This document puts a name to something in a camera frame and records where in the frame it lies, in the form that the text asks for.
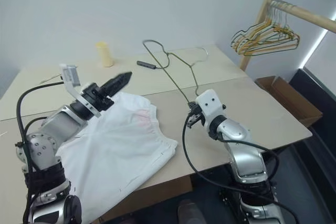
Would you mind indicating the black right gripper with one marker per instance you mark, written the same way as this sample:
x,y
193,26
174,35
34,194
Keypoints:
x,y
196,116

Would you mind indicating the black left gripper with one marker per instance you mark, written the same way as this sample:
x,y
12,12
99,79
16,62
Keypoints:
x,y
94,96

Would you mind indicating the white shorts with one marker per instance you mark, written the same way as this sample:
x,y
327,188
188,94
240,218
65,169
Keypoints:
x,y
118,142

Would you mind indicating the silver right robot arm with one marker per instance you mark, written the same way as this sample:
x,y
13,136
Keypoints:
x,y
236,129

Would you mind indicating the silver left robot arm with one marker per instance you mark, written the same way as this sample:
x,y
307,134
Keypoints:
x,y
60,124

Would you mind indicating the grey usb hub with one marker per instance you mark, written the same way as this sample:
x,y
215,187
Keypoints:
x,y
145,64

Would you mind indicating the thin wooden stick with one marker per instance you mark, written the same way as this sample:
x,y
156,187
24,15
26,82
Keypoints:
x,y
50,79

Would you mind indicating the brown cardboard box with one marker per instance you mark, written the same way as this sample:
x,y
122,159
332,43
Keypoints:
x,y
288,95

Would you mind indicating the black flat panel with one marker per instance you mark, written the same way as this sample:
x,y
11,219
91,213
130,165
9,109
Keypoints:
x,y
315,87

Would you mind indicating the wooden clothes rack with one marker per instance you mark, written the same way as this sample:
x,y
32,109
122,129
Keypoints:
x,y
302,12

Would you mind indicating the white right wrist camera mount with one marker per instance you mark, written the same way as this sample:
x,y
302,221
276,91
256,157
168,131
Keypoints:
x,y
210,106

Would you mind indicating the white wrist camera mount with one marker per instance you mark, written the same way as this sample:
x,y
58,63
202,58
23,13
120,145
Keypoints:
x,y
210,106
69,75

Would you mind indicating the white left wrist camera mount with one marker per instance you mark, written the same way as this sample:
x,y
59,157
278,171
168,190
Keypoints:
x,y
69,75

